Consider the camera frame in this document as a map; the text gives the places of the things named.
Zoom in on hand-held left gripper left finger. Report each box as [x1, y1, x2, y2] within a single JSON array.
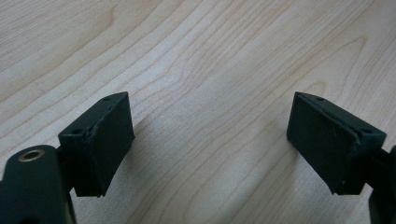
[[57, 91, 136, 198]]

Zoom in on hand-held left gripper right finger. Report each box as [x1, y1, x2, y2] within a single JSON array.
[[286, 91, 388, 197]]

